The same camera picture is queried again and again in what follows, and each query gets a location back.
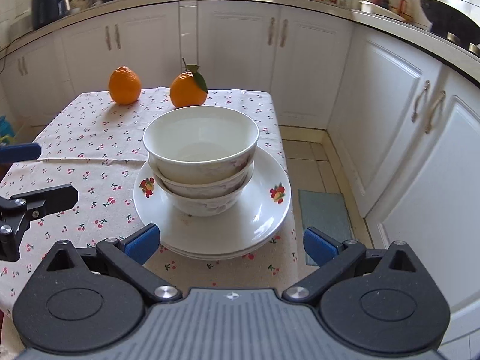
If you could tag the black wok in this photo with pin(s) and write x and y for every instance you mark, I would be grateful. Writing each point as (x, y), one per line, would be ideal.
(450, 20)

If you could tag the grey floor mat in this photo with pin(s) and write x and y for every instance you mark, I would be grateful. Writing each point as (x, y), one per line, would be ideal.
(324, 210)

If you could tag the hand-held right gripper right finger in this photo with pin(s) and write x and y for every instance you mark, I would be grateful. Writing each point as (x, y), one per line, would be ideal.
(318, 245)

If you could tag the white plastic tray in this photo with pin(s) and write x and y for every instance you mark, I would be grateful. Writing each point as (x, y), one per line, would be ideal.
(382, 10)

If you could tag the white plate with fruit print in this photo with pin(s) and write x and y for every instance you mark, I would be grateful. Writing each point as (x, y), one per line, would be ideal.
(210, 257)
(210, 253)

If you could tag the white bowl with faint flowers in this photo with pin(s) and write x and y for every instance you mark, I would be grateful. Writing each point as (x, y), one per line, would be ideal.
(225, 185)
(202, 135)
(206, 206)

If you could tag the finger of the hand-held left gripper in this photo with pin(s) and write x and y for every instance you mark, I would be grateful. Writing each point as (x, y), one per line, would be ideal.
(18, 152)
(56, 198)

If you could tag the bumpy orange without leaf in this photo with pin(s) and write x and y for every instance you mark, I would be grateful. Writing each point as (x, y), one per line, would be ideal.
(125, 86)

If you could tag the blue plastic bottle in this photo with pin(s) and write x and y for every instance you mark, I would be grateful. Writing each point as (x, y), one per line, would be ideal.
(5, 129)

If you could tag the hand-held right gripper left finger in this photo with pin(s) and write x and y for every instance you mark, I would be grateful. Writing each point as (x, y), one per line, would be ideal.
(142, 242)

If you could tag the cherry print tablecloth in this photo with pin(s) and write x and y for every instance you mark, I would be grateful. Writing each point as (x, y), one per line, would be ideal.
(86, 138)

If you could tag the orange with green leaf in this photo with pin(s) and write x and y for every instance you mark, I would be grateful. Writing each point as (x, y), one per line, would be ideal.
(187, 90)

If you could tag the black air fryer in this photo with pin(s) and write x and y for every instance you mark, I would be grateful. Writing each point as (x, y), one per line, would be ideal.
(47, 2)

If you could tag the stained white plate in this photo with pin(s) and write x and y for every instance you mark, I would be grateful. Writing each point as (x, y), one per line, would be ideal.
(255, 213)

